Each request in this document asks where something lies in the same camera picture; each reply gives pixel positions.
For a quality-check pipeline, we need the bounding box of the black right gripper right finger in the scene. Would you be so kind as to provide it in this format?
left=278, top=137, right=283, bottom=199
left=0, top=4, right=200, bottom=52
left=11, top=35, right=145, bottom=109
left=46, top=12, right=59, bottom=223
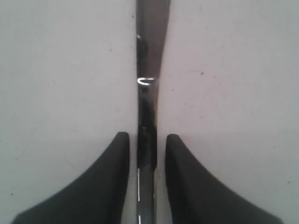
left=165, top=134, right=282, bottom=224

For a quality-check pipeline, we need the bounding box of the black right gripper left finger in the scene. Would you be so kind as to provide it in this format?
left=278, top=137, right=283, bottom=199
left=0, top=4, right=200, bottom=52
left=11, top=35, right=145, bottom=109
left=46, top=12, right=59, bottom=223
left=13, top=132, right=130, bottom=224

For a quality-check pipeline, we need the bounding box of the steel table knife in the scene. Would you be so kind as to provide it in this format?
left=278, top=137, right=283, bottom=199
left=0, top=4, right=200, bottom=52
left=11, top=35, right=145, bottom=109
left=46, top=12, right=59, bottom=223
left=136, top=0, right=171, bottom=224

